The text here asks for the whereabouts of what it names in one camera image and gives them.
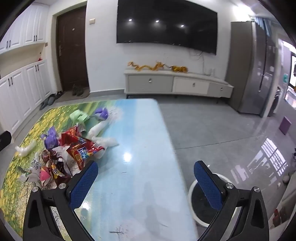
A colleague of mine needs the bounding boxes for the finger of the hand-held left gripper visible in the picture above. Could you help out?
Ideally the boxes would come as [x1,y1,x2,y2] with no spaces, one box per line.
[0,131,12,151]

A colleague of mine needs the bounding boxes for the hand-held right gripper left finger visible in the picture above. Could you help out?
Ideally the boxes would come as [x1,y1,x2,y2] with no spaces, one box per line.
[23,160,99,241]

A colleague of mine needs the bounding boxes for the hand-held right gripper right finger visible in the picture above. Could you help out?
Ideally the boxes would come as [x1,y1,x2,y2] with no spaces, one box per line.
[194,160,270,241]

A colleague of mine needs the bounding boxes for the white trash bin black liner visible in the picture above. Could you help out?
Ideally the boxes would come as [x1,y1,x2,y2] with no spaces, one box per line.
[188,173,234,227]

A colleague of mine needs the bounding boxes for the white ribbed plastic wrapper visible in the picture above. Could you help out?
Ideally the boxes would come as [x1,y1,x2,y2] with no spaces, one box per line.
[15,140,37,158]

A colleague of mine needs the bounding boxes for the purple plastic wrapper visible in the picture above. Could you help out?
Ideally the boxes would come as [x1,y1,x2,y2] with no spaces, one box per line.
[42,126,60,149]
[94,107,109,121]

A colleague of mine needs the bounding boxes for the brown snack packet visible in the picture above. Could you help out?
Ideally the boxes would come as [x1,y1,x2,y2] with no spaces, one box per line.
[50,160,72,183]

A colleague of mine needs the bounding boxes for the red and blue snack packet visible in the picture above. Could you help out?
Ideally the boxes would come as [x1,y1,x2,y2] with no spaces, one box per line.
[67,137,107,168]

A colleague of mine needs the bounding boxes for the clear plastic wrapper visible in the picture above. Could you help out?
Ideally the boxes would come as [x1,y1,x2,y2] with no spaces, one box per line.
[54,145,70,163]

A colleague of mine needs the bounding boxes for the pink paper scrap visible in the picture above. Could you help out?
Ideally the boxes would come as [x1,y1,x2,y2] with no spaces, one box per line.
[39,168,55,186]

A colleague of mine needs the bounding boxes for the white printed wrapper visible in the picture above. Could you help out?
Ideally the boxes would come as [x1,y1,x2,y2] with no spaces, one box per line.
[20,158,44,186]

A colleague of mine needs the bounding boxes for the crumpled white plastic bag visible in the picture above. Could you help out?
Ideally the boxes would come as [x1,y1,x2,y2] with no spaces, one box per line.
[91,137,119,149]

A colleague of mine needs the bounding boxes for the white floor cabinets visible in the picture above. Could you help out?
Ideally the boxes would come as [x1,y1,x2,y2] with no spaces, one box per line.
[0,59,53,135]

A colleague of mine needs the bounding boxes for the long white plastic bag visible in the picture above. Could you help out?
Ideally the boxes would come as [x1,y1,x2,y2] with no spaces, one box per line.
[87,119,111,139]

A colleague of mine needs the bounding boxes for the grey slippers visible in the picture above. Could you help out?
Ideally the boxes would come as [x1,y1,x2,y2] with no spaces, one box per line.
[39,95,56,110]

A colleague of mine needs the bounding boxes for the green plastic wrapper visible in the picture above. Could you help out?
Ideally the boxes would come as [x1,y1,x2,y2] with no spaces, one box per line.
[69,109,89,123]

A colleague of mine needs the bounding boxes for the landscape printed table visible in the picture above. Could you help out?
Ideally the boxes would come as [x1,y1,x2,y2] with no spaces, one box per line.
[0,98,199,241]

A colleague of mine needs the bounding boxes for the beige sofa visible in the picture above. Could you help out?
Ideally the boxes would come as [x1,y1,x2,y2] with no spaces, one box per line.
[276,173,296,232]

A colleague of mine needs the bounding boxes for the brown shoes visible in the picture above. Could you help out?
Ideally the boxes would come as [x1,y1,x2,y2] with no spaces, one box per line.
[72,85,85,96]

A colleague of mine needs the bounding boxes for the purple box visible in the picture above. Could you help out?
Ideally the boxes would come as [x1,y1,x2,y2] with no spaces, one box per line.
[279,116,292,135]

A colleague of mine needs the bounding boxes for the washing machine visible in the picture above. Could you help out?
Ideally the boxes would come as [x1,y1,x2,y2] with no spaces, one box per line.
[273,87,281,114]

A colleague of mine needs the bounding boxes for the dark brown door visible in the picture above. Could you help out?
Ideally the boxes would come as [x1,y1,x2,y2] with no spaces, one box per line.
[56,9,90,93]

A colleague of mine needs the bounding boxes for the white television stand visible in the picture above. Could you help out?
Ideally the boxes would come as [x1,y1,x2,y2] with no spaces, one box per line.
[124,68,234,102]

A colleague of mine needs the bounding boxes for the grey tall cabinet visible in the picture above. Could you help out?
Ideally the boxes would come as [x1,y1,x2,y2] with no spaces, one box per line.
[231,21,255,114]

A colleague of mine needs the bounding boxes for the silver refrigerator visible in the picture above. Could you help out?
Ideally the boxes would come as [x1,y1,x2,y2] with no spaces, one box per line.
[238,22,281,117]

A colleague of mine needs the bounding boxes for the long gold dragon decoration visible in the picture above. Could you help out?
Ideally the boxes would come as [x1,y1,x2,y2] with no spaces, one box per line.
[128,61,170,72]

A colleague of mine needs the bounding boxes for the white wall cabinets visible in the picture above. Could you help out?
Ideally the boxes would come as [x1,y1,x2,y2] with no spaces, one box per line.
[0,0,50,55]

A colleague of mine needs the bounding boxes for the television cables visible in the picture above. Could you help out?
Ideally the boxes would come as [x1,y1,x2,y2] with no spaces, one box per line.
[188,50,206,75]

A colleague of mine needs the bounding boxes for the black wall television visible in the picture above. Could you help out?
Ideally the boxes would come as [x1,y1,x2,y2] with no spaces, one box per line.
[116,0,218,55]

